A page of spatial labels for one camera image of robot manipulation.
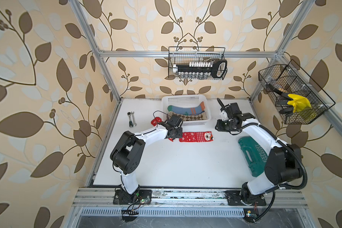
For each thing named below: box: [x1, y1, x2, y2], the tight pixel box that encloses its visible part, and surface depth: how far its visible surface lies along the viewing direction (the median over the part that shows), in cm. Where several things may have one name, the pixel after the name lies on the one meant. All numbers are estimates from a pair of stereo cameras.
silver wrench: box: [130, 111, 138, 127], surface depth 110 cm
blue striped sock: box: [167, 101, 206, 116], surface depth 113 cm
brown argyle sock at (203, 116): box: [168, 112, 209, 122], surface depth 106 cm
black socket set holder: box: [172, 59, 228, 78], surface depth 85 cm
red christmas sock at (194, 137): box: [168, 131, 215, 143], surface depth 99 cm
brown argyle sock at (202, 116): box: [197, 111, 208, 121], surface depth 105 cm
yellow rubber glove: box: [286, 93, 313, 114], surface depth 67 cm
